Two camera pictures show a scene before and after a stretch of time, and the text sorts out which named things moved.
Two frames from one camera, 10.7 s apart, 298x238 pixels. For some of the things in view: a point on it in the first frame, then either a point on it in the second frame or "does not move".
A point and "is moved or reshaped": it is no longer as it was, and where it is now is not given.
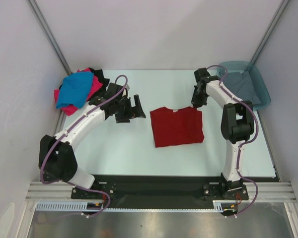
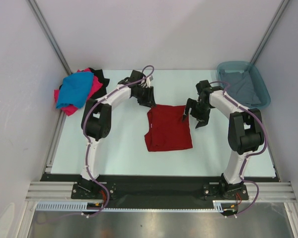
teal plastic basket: (243, 82) does not move
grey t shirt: (243, 85) does not move
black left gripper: (133, 112) → (149, 100)
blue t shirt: (75, 89) does not move
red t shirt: (180, 127) is moved or reshaped
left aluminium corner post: (35, 10) does not move
